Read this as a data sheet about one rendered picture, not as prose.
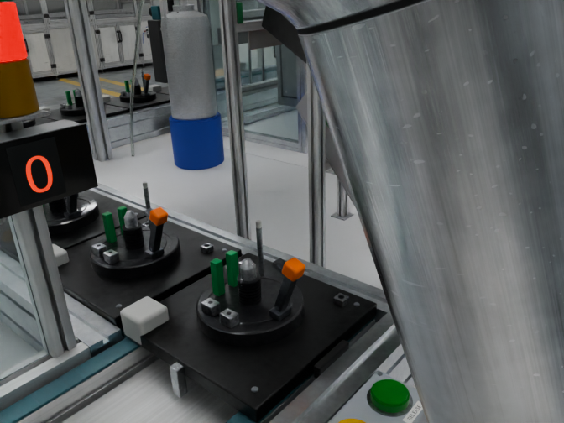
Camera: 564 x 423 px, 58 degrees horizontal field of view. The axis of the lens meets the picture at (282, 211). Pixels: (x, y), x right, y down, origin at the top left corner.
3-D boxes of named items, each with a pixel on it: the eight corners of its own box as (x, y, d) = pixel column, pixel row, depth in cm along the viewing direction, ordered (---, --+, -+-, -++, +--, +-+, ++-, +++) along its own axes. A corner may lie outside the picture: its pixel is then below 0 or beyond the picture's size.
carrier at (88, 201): (152, 222, 100) (143, 161, 95) (30, 274, 83) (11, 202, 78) (86, 195, 114) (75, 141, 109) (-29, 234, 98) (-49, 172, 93)
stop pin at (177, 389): (188, 393, 61) (184, 366, 59) (180, 399, 60) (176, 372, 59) (180, 387, 62) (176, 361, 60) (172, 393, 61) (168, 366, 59)
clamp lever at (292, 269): (291, 309, 64) (307, 265, 59) (280, 316, 62) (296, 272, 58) (270, 291, 65) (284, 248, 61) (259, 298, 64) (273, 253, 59)
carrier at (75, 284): (242, 259, 85) (237, 189, 80) (117, 331, 68) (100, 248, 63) (153, 223, 100) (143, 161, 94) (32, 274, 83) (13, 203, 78)
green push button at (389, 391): (415, 403, 55) (416, 389, 54) (396, 426, 52) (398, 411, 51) (382, 386, 57) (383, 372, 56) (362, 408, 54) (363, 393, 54)
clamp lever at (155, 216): (163, 250, 79) (169, 213, 75) (153, 255, 78) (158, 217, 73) (148, 237, 81) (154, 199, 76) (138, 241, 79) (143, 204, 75)
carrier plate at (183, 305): (377, 315, 70) (377, 301, 69) (257, 424, 53) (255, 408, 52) (248, 262, 84) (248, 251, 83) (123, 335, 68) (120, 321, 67)
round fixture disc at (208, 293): (325, 306, 68) (325, 294, 68) (253, 362, 59) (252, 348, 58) (249, 274, 77) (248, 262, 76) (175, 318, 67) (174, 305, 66)
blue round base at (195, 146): (234, 159, 162) (231, 112, 156) (197, 174, 152) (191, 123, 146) (201, 151, 172) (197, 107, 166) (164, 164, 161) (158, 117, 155)
